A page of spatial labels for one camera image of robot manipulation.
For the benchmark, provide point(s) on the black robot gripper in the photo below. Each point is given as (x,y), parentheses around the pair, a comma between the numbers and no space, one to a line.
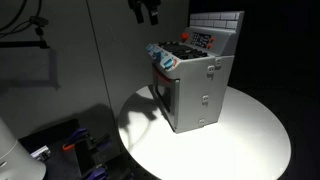
(144,2)

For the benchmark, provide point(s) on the small red stove button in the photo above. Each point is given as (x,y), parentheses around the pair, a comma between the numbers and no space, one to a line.
(212,39)

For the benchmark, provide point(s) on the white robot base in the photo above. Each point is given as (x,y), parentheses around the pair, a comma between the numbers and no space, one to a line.
(16,153)

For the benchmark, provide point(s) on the grey toy stove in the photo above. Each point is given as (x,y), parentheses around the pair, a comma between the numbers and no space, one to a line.
(196,76)

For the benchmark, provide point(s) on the dark purple spring clamp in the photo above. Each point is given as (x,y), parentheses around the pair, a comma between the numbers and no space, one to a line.
(100,141)

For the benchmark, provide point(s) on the purple clamp with orange tip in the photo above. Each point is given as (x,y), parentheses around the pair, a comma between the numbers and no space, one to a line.
(75,137)

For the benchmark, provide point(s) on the black mounting plate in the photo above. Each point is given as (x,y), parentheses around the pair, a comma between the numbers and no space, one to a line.
(56,150)

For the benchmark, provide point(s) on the purple and silver clamp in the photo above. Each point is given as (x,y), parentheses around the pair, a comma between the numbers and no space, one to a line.
(40,153)

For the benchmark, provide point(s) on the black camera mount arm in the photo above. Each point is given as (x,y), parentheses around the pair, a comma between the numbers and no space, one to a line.
(38,33)

